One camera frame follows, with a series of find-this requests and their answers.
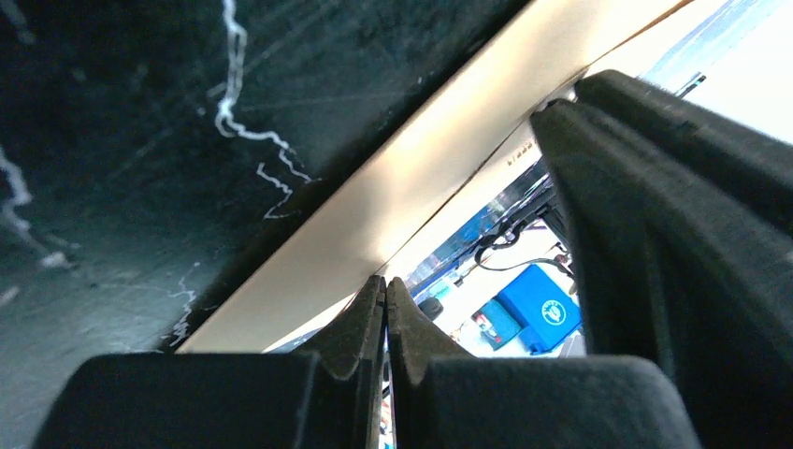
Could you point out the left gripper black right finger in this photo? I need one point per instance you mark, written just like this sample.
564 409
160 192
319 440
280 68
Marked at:
444 397

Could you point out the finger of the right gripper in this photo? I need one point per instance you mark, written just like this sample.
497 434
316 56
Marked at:
675 270
751 167

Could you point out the blue storage bin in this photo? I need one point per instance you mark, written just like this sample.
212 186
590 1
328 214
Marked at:
547 315

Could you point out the teal small box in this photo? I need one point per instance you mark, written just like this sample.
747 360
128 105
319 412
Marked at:
496 324

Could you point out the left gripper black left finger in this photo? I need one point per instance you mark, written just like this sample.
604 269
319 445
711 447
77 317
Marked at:
323 394

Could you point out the orange envelope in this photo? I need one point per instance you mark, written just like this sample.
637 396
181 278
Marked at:
388 202

